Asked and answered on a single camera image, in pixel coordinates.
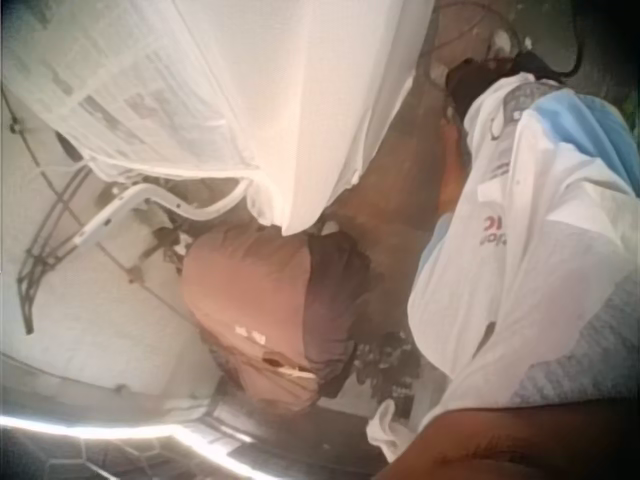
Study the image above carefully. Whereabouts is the dark patterned cloth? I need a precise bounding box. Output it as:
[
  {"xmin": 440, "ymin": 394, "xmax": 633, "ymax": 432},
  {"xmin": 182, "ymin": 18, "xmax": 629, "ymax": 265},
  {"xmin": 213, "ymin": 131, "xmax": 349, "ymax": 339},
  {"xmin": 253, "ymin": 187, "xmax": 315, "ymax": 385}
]
[{"xmin": 355, "ymin": 327, "xmax": 418, "ymax": 407}]

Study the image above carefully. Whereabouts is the newspaper sheet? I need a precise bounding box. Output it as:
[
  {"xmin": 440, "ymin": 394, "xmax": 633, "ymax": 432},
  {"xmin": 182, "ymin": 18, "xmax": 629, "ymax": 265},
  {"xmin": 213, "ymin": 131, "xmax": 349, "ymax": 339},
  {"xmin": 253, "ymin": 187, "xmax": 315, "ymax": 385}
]
[{"xmin": 4, "ymin": 0, "xmax": 236, "ymax": 151}]

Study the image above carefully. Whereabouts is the white pipe frame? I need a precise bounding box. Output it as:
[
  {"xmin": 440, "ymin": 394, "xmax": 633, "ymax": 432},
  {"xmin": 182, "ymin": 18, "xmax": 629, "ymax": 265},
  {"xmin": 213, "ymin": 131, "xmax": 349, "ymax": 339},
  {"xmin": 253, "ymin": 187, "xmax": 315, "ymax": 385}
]
[{"xmin": 72, "ymin": 181, "xmax": 251, "ymax": 247}]

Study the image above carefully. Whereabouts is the round wire guard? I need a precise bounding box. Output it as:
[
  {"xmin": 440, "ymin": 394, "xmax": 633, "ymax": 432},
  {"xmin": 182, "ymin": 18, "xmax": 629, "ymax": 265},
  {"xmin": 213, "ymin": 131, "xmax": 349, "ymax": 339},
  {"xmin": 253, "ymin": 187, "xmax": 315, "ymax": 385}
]
[{"xmin": 417, "ymin": 0, "xmax": 524, "ymax": 94}]

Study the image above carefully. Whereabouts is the dark metal frame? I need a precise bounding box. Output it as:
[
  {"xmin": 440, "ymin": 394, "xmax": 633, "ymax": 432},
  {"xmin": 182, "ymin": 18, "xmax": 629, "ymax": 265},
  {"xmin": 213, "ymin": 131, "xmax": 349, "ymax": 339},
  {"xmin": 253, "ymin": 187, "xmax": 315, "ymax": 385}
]
[{"xmin": 17, "ymin": 167, "xmax": 96, "ymax": 335}]

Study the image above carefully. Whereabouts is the black cable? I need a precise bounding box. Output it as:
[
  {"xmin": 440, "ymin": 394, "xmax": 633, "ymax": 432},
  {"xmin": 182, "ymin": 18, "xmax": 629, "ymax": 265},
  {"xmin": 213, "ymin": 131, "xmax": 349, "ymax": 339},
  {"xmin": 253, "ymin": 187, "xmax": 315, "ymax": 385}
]
[{"xmin": 517, "ymin": 24, "xmax": 587, "ymax": 79}]

